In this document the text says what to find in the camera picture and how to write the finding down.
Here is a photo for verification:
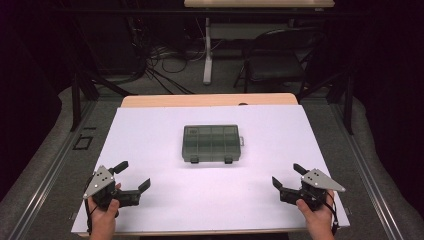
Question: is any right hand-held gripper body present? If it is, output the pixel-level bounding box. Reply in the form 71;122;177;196
279;168;347;212

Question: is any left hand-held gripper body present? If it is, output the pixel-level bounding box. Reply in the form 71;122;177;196
82;165;142;212

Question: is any grey transparent compartment box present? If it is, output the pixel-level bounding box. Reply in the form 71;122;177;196
181;124;245;165

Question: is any person's right hand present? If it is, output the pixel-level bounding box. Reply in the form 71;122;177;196
295;190;335;240

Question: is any person's left hand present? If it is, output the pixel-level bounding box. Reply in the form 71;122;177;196
87;182;122;240

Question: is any white board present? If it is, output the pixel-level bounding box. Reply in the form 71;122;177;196
71;104;351;234

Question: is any black metal stand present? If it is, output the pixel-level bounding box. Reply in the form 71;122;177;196
49;0;134;133
296;66;355;136

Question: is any wooden table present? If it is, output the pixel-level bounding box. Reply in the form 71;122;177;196
77;92;311;238

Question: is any black folding chair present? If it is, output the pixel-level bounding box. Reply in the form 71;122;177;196
233;29;329;94

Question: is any white desk with metal legs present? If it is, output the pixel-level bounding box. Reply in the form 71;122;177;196
183;0;336;86

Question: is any black wrist strap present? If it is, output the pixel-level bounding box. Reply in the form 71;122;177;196
84;176;100;234
325;190;341;236

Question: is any bundle of black cables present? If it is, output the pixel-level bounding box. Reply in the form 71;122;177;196
128;13;204;96

